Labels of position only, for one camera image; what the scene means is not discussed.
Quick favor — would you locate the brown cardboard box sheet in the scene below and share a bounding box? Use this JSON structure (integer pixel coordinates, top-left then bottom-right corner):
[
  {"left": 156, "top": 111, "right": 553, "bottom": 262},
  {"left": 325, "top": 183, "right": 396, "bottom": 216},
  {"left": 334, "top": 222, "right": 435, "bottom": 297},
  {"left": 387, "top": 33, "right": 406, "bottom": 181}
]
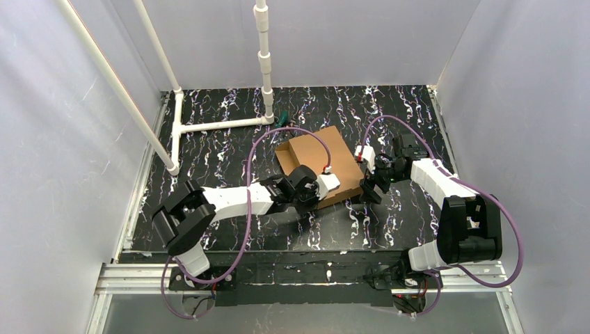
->
[{"left": 275, "top": 125, "right": 364, "bottom": 209}]

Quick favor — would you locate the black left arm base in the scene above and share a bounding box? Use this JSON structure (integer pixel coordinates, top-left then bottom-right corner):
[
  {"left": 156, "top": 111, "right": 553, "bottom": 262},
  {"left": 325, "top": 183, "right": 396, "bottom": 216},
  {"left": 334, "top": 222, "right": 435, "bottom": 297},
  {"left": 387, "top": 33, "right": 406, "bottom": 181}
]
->
[{"left": 168, "top": 262, "right": 238, "bottom": 294}]

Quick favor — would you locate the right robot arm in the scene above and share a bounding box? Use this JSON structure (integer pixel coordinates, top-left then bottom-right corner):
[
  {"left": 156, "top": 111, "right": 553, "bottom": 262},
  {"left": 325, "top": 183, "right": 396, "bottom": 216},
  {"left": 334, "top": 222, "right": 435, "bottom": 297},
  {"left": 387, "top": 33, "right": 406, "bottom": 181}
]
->
[{"left": 354, "top": 135, "right": 502, "bottom": 273}]

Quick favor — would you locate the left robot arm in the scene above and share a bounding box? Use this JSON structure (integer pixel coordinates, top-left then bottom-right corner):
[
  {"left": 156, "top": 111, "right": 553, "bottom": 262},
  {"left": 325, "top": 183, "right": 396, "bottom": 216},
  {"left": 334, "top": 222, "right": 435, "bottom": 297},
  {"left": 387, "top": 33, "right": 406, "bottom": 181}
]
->
[{"left": 150, "top": 166, "right": 339, "bottom": 278}]

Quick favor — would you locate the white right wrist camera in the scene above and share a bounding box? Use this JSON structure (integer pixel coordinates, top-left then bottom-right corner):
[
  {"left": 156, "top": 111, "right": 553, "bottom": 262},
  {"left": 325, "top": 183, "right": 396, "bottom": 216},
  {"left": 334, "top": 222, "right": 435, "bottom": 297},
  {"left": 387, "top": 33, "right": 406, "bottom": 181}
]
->
[{"left": 354, "top": 145, "right": 376, "bottom": 173}]

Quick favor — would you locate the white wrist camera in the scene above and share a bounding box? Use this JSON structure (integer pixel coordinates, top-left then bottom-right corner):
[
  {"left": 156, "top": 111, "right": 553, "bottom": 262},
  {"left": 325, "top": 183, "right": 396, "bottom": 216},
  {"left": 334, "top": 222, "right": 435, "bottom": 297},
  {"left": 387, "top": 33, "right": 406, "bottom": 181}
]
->
[
  {"left": 317, "top": 166, "right": 340, "bottom": 200},
  {"left": 354, "top": 145, "right": 376, "bottom": 173}
]

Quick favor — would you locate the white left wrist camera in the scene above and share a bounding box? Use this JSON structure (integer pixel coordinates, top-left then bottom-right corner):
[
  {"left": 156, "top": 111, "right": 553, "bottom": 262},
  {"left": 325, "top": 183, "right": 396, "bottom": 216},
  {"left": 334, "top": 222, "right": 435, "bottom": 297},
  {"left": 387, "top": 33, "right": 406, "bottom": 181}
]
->
[{"left": 317, "top": 166, "right": 340, "bottom": 200}]

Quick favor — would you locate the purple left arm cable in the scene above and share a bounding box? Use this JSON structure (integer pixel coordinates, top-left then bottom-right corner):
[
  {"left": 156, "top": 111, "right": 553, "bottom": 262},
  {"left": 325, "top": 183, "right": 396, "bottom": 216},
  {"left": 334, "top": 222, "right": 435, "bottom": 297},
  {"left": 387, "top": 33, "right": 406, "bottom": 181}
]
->
[{"left": 160, "top": 127, "right": 333, "bottom": 320}]

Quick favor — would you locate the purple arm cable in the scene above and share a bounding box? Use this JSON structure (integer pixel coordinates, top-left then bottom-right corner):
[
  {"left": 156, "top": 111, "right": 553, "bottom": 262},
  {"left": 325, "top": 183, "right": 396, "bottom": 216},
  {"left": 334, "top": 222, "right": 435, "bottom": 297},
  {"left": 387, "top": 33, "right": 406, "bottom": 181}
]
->
[
  {"left": 361, "top": 115, "right": 525, "bottom": 318},
  {"left": 160, "top": 127, "right": 333, "bottom": 320}
]

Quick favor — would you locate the green handled screwdriver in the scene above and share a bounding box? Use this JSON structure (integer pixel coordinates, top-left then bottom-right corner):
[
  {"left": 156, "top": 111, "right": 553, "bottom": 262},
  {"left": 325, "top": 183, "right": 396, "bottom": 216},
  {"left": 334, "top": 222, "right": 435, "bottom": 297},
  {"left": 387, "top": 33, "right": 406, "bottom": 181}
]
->
[{"left": 276, "top": 111, "right": 290, "bottom": 127}]

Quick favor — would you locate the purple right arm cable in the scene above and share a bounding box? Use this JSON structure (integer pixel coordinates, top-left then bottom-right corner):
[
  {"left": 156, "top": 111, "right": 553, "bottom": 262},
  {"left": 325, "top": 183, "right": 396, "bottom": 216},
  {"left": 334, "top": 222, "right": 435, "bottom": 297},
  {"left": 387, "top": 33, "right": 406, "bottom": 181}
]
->
[{"left": 361, "top": 115, "right": 525, "bottom": 318}]

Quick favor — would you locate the white pvc pipe frame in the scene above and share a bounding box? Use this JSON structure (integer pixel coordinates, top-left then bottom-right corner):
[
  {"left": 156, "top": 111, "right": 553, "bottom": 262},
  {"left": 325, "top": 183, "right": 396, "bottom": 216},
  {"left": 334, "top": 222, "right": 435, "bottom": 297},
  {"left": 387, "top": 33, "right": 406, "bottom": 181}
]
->
[{"left": 54, "top": 0, "right": 276, "bottom": 177}]

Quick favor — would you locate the aluminium rail frame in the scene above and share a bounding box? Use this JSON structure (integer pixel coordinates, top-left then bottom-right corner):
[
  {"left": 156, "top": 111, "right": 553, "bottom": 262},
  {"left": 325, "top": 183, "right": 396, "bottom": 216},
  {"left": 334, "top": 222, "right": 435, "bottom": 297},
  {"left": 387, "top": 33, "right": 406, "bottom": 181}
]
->
[{"left": 86, "top": 85, "right": 527, "bottom": 334}]

